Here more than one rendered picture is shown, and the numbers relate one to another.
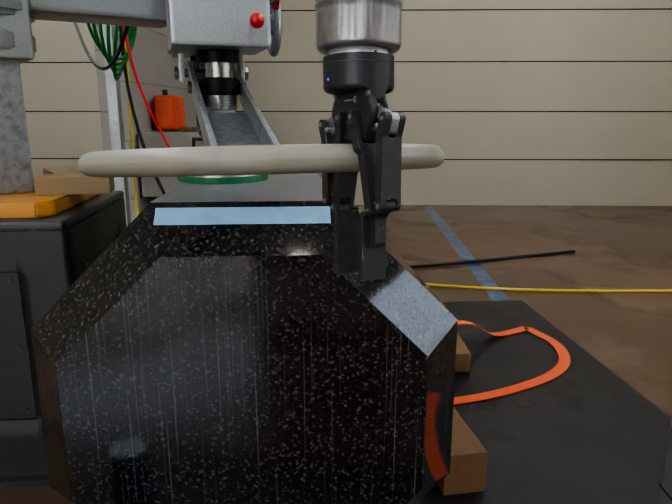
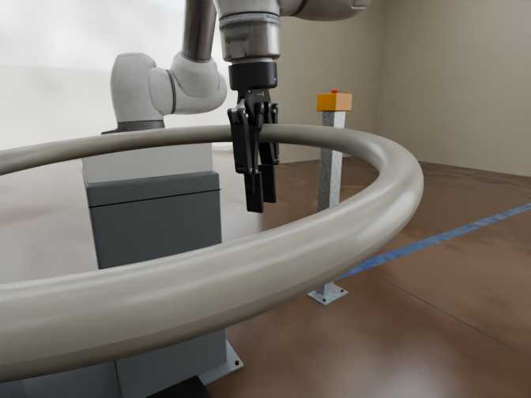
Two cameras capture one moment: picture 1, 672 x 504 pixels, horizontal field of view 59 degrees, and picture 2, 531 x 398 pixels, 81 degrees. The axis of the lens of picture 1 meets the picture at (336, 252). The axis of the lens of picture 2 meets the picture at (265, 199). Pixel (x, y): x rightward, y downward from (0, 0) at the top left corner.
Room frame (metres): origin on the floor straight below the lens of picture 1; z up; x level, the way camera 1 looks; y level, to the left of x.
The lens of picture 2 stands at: (0.92, 0.42, 1.00)
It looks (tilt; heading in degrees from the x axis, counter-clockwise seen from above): 16 degrees down; 237
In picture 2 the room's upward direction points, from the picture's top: straight up
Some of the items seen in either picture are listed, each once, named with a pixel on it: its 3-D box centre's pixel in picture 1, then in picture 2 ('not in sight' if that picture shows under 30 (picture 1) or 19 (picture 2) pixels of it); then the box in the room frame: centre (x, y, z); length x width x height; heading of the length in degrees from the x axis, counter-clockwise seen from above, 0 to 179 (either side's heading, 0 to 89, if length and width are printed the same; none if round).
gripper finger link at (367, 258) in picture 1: (372, 247); (267, 183); (0.62, -0.04, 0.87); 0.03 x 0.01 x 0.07; 121
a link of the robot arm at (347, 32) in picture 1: (358, 28); (250, 43); (0.66, -0.02, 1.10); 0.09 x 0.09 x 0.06
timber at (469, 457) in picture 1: (445, 443); not in sight; (1.54, -0.32, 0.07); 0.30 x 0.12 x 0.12; 10
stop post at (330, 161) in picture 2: not in sight; (328, 200); (-0.21, -0.72, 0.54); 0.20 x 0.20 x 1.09; 5
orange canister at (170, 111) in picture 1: (172, 112); not in sight; (4.78, 1.28, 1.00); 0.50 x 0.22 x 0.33; 179
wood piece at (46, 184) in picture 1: (75, 183); not in sight; (1.73, 0.76, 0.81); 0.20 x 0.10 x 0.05; 103
